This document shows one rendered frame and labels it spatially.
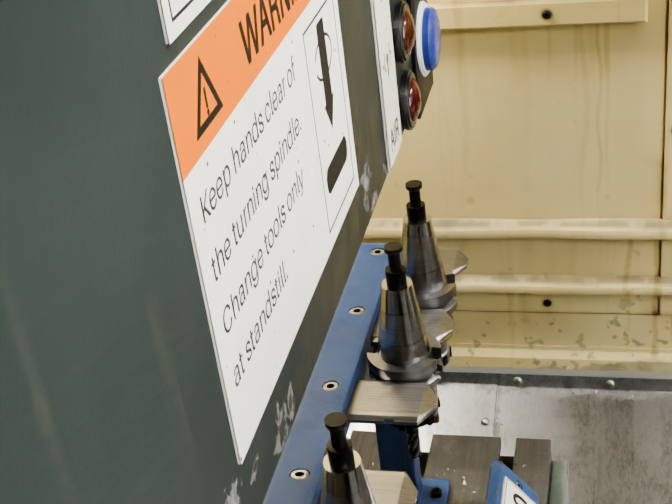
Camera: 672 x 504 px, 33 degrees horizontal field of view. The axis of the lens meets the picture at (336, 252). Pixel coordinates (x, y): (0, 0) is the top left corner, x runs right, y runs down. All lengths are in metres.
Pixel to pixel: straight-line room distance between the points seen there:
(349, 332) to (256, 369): 0.70
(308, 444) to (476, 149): 0.59
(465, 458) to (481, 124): 0.39
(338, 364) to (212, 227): 0.70
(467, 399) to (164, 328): 1.30
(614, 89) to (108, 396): 1.14
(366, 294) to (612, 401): 0.56
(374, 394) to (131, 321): 0.72
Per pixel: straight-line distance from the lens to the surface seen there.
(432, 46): 0.54
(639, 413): 1.52
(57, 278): 0.20
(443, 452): 1.36
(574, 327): 1.49
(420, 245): 1.02
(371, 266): 1.09
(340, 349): 0.98
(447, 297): 1.04
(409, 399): 0.93
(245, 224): 0.29
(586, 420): 1.51
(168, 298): 0.24
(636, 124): 1.35
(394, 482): 0.85
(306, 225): 0.35
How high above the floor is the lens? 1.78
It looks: 30 degrees down
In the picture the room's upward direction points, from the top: 8 degrees counter-clockwise
